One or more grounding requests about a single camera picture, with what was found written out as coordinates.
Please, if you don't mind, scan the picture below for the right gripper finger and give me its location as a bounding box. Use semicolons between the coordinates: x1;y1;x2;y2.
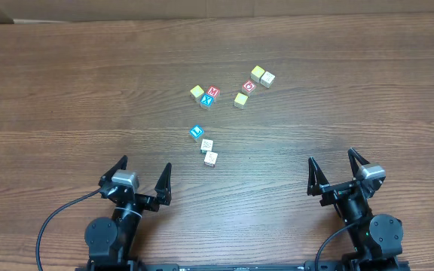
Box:
347;148;369;177
307;157;329;196

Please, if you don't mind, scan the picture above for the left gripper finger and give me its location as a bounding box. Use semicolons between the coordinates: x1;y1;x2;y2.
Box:
99;155;128;185
154;163;172;206

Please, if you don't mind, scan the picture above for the red edged wooden block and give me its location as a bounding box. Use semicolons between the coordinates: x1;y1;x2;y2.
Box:
204;151;218;167

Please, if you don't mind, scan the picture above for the green edged wooden block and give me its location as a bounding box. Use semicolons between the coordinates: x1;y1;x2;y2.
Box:
200;139;213;154

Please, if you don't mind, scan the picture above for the blue wooden block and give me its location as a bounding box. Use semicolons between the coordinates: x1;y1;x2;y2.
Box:
189;125;205;142

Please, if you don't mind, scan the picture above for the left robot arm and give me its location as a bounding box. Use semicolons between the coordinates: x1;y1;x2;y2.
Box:
84;156;172;271

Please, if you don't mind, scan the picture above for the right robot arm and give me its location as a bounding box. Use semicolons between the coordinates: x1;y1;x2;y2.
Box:
306;148;409;270

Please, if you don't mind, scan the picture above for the blue X block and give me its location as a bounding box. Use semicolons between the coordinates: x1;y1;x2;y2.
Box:
200;94;215;110

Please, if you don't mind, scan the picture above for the yellow block left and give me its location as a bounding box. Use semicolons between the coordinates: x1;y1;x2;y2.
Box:
190;85;205;102

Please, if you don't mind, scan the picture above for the yellow block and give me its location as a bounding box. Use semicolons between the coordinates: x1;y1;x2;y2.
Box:
190;85;205;102
234;93;248;109
250;65;265;83

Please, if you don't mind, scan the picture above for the red M block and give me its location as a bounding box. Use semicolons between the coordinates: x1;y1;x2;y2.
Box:
206;85;221;102

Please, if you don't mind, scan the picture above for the yellow block middle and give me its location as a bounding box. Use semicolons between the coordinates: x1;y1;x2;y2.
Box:
234;93;248;109

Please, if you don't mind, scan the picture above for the white block far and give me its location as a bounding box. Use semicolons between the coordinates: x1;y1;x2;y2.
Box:
260;71;275;89

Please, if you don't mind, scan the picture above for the red circle block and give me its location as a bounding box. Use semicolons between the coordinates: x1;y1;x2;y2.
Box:
241;80;256;96

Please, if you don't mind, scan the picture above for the yellow block far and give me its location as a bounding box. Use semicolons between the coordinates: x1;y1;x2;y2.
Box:
250;65;265;83

